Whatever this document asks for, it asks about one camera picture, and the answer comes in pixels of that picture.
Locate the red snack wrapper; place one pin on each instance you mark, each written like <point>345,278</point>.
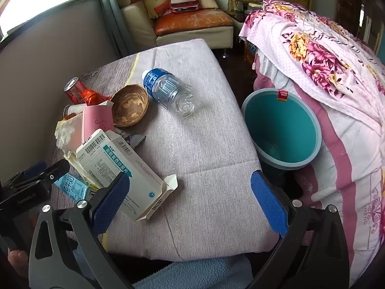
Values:
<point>91,97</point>

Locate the window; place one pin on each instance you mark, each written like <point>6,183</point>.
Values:
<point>36,0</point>

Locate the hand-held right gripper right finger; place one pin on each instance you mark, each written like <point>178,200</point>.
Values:
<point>267,204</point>

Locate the pink paper carton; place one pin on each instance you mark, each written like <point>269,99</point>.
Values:
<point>96,123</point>

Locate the cream leather sofa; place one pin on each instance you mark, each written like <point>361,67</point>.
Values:
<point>138,21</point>

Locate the white tissue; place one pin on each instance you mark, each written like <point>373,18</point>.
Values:
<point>67,132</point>

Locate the light blue towel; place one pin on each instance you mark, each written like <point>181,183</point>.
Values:
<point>195,274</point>

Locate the orange seat cushion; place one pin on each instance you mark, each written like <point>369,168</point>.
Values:
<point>192,21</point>

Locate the teal curtain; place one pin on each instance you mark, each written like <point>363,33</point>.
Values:
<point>114,9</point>

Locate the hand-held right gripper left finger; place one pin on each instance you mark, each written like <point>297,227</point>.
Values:
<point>111,200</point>

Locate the dark wooden cabinet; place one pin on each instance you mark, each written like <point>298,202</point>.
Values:
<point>352,6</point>

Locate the light blue milk packet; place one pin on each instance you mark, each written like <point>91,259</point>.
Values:
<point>70,185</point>

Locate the cream printed pillow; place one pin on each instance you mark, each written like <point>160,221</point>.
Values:
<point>156,0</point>

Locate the red drink can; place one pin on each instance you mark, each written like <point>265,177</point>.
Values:
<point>73,91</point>

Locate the pink floral blanket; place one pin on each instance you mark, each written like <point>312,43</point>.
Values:
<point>315,51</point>

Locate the teal plastic bin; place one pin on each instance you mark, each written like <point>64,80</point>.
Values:
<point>282,126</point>

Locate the person's left hand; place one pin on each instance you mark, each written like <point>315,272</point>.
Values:
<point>18,262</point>

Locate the silver foil wrapper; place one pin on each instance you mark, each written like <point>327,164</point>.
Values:
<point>135,140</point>

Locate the clear plastic water bottle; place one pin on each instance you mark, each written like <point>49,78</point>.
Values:
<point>168,91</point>

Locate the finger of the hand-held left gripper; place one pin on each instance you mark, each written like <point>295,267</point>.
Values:
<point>31,171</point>
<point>57,170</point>

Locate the brown wooden bowl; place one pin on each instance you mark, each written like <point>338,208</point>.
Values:
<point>129,105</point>

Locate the white medicine box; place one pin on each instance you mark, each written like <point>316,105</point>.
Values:
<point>132,171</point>

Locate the white pink striped bedsheet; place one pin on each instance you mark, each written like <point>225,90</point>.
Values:
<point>346,162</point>

